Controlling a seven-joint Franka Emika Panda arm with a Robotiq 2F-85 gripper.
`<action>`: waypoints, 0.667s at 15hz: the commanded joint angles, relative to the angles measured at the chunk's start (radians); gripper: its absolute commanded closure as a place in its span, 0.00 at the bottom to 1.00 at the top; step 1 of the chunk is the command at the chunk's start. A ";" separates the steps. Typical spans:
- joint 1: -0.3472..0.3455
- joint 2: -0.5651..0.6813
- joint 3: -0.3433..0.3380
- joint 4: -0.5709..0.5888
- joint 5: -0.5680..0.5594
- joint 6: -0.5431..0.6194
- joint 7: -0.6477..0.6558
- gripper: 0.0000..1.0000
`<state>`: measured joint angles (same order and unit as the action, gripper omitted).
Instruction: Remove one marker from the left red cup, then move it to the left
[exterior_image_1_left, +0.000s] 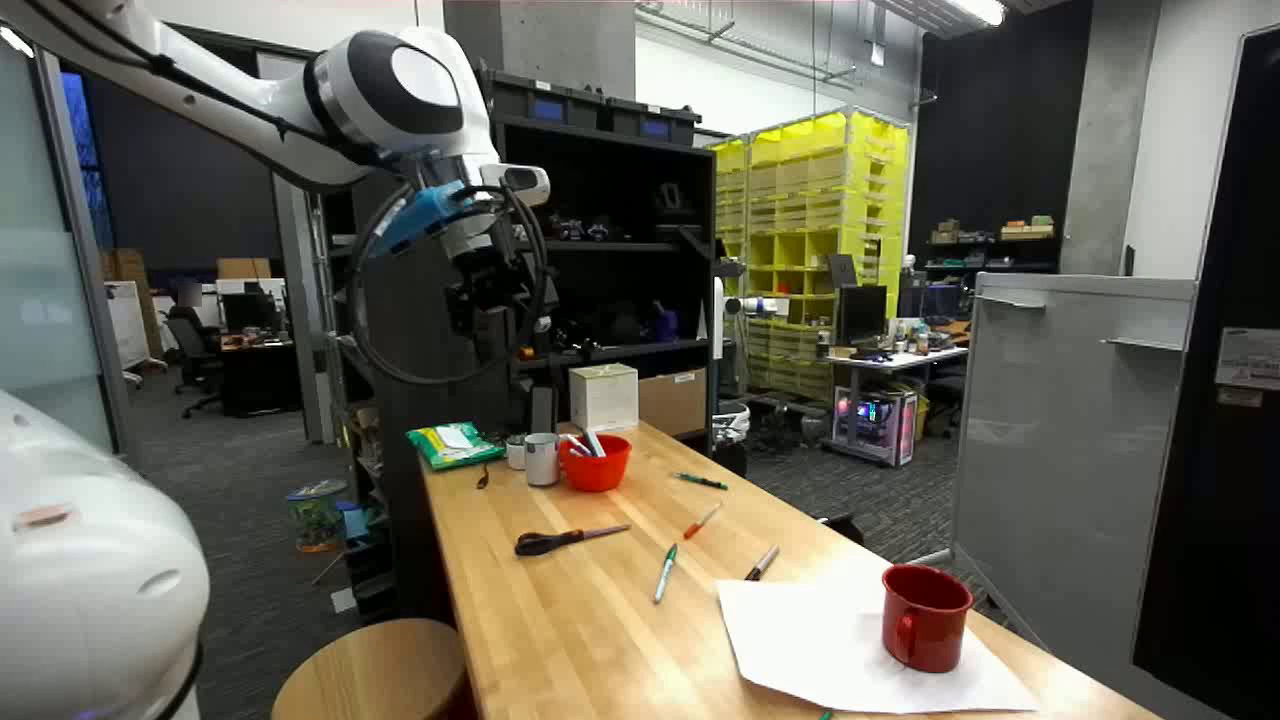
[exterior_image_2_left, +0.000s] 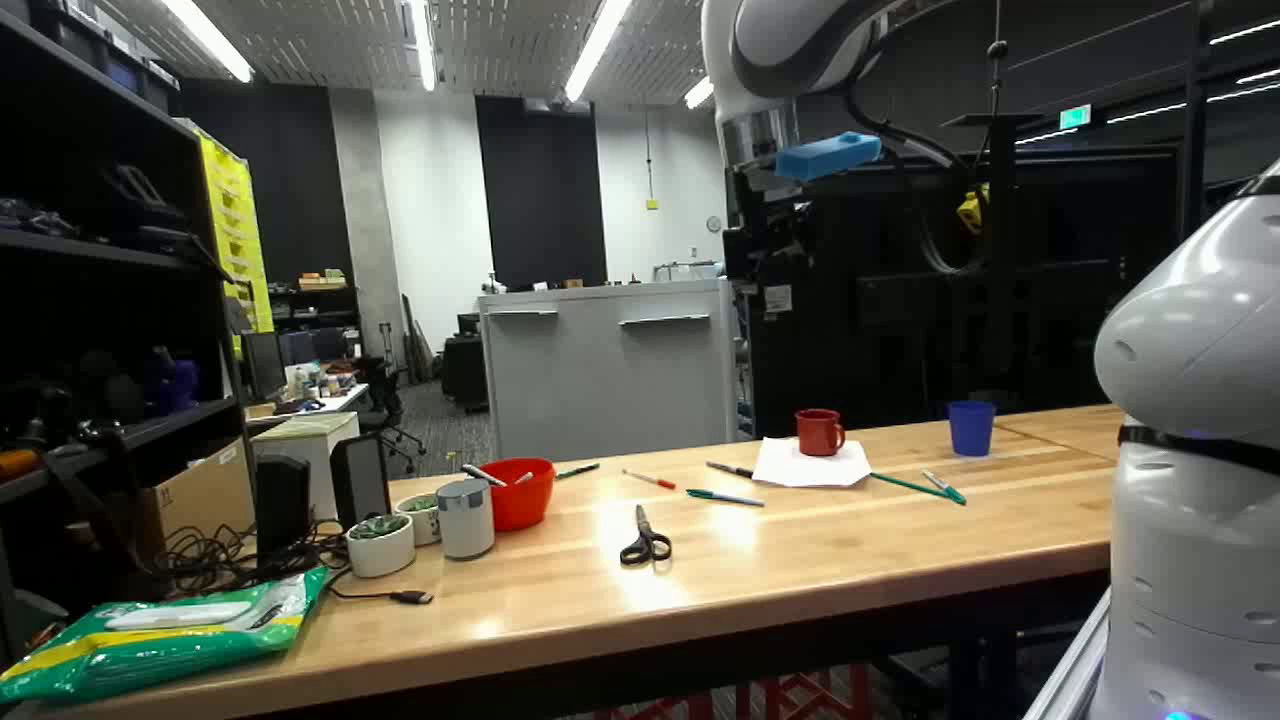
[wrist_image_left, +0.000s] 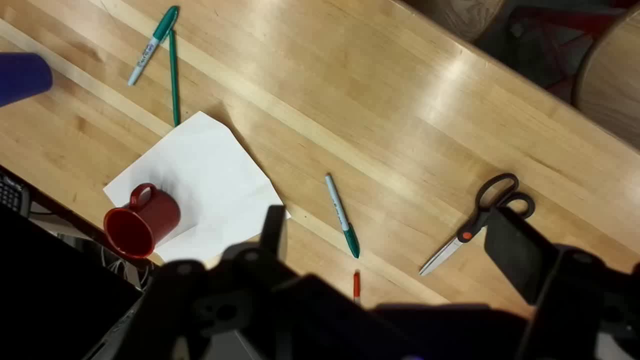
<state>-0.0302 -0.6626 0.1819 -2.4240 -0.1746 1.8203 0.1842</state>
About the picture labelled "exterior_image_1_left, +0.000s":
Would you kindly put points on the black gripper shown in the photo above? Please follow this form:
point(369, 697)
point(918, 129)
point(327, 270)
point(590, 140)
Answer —
point(503, 293)

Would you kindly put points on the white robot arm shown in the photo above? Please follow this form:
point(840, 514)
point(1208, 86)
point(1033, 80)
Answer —
point(100, 573)

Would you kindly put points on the white grey cylinder cup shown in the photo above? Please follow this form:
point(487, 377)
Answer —
point(543, 466)

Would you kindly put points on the red bowl cup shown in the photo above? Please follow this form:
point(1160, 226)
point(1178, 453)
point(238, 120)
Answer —
point(595, 474)

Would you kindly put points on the green white marker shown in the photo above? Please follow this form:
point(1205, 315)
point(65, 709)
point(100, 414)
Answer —
point(666, 573)

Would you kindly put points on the black shelving unit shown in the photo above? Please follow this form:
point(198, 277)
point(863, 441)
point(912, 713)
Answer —
point(626, 239)

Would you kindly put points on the small white planter pot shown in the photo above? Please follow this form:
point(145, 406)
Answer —
point(516, 450)

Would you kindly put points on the green wipes packet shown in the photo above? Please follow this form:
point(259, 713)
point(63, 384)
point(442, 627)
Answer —
point(454, 446)

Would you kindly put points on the cardboard box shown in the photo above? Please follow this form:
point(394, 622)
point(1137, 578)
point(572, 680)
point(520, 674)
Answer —
point(672, 400)

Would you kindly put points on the black scissors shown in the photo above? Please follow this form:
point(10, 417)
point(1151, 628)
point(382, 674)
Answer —
point(552, 541)

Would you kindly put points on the dark green pen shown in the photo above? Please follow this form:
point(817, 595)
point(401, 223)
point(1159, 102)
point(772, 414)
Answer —
point(707, 481)

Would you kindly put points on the yellow crate rack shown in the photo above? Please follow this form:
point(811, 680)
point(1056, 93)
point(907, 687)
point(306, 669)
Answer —
point(795, 204)

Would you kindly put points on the round wooden stool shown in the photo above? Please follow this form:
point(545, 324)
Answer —
point(394, 669)

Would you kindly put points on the black pen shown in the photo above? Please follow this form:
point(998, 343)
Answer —
point(763, 565)

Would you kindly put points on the white paper sheet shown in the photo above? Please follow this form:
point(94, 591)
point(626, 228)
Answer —
point(823, 641)

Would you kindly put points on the red mug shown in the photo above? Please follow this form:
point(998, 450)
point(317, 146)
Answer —
point(926, 613)

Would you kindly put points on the grey metal cabinet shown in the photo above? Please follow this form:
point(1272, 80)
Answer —
point(1060, 450)

